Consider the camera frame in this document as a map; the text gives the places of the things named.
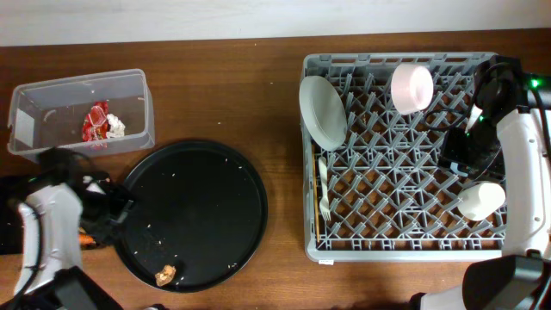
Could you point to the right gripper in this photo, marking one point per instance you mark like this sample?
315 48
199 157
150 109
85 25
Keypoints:
448 152

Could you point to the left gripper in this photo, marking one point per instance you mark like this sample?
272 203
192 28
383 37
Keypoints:
121 203

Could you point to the orange carrot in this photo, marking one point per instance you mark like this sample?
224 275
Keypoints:
86 241

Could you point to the cream white cup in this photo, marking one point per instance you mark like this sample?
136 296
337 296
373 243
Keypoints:
481 200

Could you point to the white tissue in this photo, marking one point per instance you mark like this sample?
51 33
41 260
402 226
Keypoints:
116 127

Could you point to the red snack wrapper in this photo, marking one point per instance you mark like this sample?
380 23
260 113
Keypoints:
95 126

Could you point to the pink bowl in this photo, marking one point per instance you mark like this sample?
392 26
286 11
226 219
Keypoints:
411 88

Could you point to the grey round plate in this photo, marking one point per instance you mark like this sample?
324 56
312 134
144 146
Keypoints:
323 112

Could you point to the white plastic fork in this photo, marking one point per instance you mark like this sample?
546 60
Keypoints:
324 202

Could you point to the wooden chopstick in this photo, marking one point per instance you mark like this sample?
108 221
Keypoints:
315 196

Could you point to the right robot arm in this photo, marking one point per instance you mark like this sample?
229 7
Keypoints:
505 131

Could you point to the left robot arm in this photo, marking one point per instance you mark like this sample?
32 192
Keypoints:
69 195

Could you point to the clear plastic waste bin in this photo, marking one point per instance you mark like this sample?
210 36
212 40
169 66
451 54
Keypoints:
52 114

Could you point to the grey plastic dishwasher rack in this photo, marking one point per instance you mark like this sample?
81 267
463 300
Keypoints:
389 198

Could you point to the black rectangular tray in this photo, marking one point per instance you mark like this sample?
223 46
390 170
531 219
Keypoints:
11 223

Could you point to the brown food scrap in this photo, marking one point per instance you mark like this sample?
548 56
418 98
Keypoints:
165 276

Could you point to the round black serving tray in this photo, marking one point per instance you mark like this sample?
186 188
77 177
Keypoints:
200 207

